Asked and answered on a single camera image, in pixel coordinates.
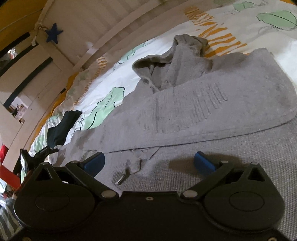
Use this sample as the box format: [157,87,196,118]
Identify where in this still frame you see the white slatted headboard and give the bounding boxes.
[38,0,186,70]

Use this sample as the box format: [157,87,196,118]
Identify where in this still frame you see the blue star decoration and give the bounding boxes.
[45,23,63,44]

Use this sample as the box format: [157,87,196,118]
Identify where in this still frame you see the red furniture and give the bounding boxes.
[0,164,22,189]

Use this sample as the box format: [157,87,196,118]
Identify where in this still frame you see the grey knitted hoodie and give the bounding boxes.
[50,34,297,241]

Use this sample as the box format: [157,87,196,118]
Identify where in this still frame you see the dark cloth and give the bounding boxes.
[46,110,83,149]

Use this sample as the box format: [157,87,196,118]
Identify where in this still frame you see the yellow bed sheet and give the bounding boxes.
[35,72,79,139]

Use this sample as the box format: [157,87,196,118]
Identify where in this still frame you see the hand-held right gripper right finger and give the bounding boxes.
[180,151,267,201]

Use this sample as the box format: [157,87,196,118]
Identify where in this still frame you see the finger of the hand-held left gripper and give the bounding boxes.
[32,147,59,160]

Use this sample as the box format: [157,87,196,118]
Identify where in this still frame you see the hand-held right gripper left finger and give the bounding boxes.
[35,152,120,200]

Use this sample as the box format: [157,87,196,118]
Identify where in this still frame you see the striped cloth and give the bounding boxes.
[0,192,22,241]

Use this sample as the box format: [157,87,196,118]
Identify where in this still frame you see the red clothes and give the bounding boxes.
[0,144,8,164]

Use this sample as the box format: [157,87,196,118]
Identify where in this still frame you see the white leaf-print duvet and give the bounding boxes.
[21,0,297,179]

